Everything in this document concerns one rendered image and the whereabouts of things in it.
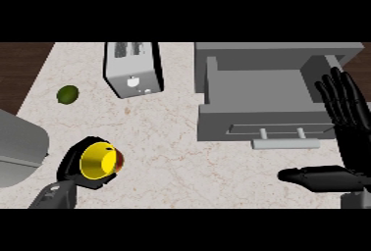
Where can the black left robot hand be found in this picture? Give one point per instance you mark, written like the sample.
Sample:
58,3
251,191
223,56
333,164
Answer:
70,163

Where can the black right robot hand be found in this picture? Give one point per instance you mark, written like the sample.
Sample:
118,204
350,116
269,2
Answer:
352,147

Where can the yellow cup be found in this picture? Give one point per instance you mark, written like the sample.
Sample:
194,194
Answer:
99,160

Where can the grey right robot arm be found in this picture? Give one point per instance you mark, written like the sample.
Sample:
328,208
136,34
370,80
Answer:
356,201

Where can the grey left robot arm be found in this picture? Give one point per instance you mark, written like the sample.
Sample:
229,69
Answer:
53,196

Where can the grey open drawer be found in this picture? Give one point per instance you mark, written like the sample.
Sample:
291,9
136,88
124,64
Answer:
260,85

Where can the grey drawer front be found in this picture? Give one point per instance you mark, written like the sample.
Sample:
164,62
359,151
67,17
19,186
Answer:
217,125

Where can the grey rounded appliance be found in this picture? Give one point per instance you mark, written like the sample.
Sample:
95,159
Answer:
19,150

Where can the green lime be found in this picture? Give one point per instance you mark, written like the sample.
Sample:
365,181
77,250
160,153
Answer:
67,94

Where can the silver toaster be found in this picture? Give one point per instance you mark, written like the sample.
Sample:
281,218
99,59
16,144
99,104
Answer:
130,70

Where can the grey cabinet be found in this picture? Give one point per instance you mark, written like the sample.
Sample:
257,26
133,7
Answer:
271,50

